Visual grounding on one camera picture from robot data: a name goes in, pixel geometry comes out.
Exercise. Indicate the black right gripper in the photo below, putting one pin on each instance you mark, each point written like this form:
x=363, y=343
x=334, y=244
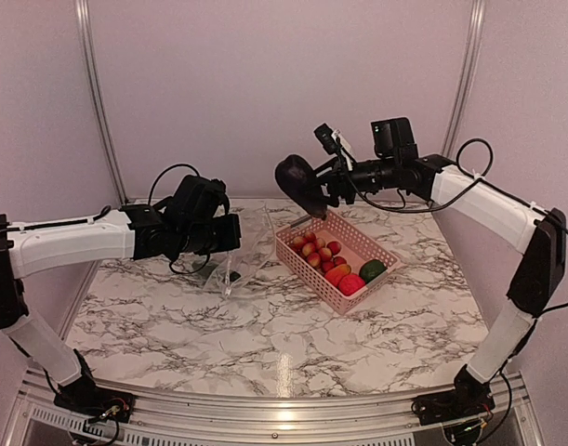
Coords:
x=339, y=183

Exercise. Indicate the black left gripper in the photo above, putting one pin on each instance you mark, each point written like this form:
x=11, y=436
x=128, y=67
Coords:
x=231, y=236

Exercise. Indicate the dark purple eggplant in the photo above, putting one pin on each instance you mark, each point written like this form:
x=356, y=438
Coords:
x=297, y=180

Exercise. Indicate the clear zip top bag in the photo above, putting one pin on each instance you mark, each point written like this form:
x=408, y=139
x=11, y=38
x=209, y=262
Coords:
x=256, y=250

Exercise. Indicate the long green cucumber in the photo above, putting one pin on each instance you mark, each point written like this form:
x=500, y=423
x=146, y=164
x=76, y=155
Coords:
x=216, y=273

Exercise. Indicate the red yellow lychee bunch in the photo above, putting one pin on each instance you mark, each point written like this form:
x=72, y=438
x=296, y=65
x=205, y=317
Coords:
x=319, y=253

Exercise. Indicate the pink perforated plastic basket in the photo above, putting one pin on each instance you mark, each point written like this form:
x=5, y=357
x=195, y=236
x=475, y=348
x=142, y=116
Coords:
x=356, y=247

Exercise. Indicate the orange red mango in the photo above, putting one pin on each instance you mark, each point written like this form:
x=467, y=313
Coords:
x=336, y=274

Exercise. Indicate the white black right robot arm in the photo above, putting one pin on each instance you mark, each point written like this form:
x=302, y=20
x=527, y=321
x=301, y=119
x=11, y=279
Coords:
x=537, y=234

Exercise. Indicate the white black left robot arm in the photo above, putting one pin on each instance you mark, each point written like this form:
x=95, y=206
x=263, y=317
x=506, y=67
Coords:
x=133, y=231

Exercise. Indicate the green bell pepper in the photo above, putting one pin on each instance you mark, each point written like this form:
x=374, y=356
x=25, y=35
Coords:
x=371, y=269

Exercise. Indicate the pink red apple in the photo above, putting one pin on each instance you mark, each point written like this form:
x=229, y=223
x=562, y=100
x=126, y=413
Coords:
x=350, y=284

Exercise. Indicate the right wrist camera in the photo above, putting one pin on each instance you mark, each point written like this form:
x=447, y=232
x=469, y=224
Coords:
x=333, y=141

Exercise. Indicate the right aluminium frame post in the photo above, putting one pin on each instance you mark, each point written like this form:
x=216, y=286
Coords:
x=466, y=77

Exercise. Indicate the aluminium frame post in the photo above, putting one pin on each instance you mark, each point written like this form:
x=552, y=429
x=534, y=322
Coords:
x=466, y=77
x=84, y=24

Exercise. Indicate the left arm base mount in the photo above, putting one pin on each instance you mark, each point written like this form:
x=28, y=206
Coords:
x=86, y=397

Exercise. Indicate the left aluminium frame post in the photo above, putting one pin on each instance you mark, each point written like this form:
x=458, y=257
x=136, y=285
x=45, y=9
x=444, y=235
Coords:
x=84, y=24

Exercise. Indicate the aluminium front rail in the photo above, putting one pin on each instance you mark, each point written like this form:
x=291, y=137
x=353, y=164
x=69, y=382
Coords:
x=165, y=417

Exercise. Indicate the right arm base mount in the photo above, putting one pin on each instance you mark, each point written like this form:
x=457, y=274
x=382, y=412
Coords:
x=468, y=397

